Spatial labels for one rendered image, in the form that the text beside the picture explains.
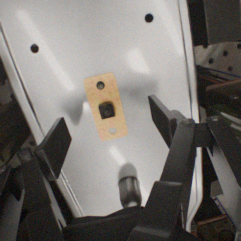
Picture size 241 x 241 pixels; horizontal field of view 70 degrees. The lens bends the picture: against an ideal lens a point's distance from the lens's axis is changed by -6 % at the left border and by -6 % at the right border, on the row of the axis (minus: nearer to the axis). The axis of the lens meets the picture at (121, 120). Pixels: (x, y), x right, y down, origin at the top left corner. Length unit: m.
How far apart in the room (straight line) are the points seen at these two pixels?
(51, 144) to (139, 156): 0.14
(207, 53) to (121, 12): 0.41
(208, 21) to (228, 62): 0.37
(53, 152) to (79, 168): 0.11
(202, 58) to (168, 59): 0.36
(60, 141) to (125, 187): 0.12
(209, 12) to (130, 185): 0.25
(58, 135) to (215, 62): 0.51
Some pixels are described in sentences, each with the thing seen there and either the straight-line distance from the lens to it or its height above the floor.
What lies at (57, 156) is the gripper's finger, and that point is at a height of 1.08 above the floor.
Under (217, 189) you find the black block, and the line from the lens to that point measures 0.37.
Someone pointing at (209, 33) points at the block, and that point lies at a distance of 0.27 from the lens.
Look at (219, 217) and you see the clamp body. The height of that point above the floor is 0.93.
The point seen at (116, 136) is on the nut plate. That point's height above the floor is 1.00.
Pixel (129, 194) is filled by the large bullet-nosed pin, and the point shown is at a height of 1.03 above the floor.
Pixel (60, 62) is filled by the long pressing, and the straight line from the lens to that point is 0.22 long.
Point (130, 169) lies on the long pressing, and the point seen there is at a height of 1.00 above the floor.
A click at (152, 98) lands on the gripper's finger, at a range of 0.19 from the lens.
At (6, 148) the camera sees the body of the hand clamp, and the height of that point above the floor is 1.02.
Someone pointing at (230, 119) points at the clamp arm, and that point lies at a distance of 0.26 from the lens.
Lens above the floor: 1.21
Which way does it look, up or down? 67 degrees down
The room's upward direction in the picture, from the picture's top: 169 degrees clockwise
